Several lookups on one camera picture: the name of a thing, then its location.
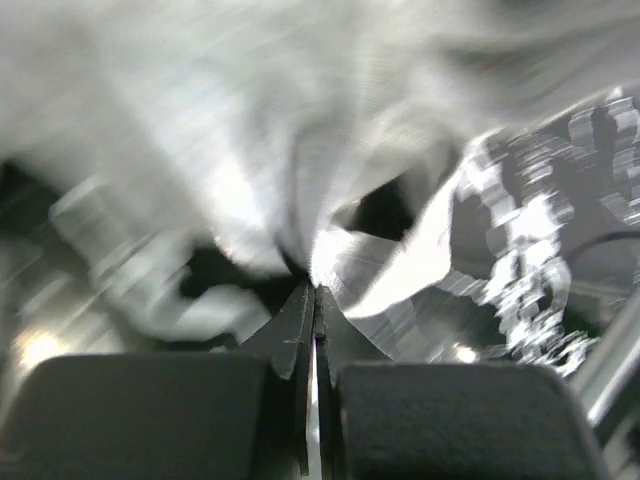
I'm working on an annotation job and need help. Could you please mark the grey tank top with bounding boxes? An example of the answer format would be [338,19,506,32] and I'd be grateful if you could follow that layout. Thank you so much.
[0,0,640,361]

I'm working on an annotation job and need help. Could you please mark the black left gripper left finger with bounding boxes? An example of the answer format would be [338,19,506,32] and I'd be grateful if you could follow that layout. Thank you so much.
[1,283,315,479]

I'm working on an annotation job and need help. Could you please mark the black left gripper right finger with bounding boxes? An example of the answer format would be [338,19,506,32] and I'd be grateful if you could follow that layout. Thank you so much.
[315,289,609,479]

